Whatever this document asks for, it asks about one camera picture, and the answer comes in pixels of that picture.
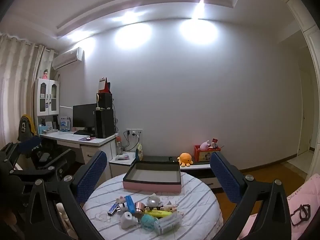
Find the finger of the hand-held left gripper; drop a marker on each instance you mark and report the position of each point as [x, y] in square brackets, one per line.
[31, 145]
[57, 160]

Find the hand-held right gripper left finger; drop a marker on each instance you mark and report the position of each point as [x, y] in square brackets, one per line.
[92, 177]

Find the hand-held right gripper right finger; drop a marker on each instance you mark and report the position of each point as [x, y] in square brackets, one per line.
[225, 180]

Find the rose gold metal cup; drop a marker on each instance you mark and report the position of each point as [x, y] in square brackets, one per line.
[140, 207]

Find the pink storage box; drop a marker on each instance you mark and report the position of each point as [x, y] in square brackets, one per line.
[150, 187]

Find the pink building block figure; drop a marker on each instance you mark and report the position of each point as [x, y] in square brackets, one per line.
[171, 208]

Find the white astronaut figure silver helmet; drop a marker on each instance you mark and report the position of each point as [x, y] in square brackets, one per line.
[153, 200]

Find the black office chair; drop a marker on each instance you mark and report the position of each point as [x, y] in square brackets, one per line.
[42, 156]

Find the yellow black jacket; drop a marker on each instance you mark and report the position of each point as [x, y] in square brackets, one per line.
[26, 126]

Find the white desk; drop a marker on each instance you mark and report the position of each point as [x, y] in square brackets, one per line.
[75, 139]

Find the red plastic crate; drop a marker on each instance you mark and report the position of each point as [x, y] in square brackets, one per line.
[206, 155]

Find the white side table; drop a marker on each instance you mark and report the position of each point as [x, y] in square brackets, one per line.
[120, 161]

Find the blue white package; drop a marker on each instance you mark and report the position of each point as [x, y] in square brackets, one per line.
[64, 125]

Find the pink packet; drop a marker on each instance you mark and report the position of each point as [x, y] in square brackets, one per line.
[122, 157]

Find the black keyboard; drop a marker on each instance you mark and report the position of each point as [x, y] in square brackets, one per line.
[82, 132]

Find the small blue stick item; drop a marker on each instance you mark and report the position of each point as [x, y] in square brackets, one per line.
[113, 209]

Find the striped white tablecloth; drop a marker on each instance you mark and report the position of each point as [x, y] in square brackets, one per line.
[195, 205]

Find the pink plush toy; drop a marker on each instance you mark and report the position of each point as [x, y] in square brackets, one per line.
[205, 145]

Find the water bottle red cap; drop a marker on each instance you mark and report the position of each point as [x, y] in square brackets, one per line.
[120, 146]

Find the orange octopus plush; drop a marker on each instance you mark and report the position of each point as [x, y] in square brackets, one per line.
[185, 158]

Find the blue and white small box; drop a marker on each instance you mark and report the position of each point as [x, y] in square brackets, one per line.
[130, 203]

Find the white glass door cabinet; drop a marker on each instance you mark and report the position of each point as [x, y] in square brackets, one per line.
[37, 97]

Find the black computer monitor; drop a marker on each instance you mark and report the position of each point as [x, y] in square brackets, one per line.
[83, 116]

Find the blue yellow snack bag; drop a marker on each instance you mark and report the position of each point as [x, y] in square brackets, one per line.
[139, 152]

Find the white rounded plastic device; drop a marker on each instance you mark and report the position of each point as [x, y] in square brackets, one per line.
[126, 219]

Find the black computer tower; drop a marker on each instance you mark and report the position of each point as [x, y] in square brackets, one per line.
[104, 123]

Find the beige curtain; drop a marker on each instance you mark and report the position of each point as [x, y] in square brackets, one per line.
[15, 80]

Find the teal round container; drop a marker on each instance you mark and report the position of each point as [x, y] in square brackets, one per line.
[148, 222]

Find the pink doll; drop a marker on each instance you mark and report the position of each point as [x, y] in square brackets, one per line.
[45, 74]

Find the clear plastic case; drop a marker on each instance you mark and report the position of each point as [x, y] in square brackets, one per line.
[167, 224]

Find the yellow tube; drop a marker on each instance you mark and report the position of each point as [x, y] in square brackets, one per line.
[156, 213]

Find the pink quilt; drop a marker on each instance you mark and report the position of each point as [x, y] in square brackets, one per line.
[300, 192]

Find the black speaker box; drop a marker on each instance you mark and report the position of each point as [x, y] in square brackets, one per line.
[105, 100]

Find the black glasses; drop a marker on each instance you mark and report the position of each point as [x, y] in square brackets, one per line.
[301, 212]

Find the red folder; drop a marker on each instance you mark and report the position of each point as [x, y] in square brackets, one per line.
[106, 86]

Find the white air conditioner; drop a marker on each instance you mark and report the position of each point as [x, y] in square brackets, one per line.
[67, 58]

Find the white wardrobe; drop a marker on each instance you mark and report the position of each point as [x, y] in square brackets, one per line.
[312, 55]

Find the white wall socket strip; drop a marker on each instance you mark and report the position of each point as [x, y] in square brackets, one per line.
[133, 131]

